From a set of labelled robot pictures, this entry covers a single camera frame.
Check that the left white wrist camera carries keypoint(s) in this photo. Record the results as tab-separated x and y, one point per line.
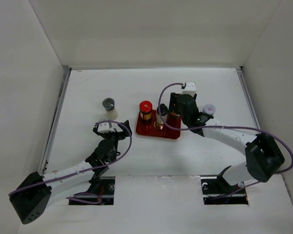
105	127

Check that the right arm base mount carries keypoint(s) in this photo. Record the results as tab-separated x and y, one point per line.
216	191

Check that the red tray with gold emblem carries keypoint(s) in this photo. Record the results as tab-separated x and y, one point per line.
153	129

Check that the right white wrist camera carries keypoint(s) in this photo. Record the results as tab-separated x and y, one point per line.
189	88

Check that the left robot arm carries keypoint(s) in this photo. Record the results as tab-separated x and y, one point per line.
37	192

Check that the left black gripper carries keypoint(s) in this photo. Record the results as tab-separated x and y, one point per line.
125	132

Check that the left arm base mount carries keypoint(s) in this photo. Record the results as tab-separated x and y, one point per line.
100	193

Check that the silver lid glass jar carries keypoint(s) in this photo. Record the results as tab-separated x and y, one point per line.
209	110

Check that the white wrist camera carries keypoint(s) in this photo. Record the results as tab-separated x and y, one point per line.
105	127
189	88

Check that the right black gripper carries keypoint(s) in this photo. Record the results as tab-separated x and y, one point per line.
173	101

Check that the black cap white bottle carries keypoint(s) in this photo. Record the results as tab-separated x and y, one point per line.
161	114

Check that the clear lid white shaker bottle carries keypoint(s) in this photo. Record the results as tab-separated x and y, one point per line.
110	110

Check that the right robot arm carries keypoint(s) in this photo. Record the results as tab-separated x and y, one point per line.
262	155

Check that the red lid chili sauce jar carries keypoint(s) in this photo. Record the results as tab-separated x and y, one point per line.
145	108

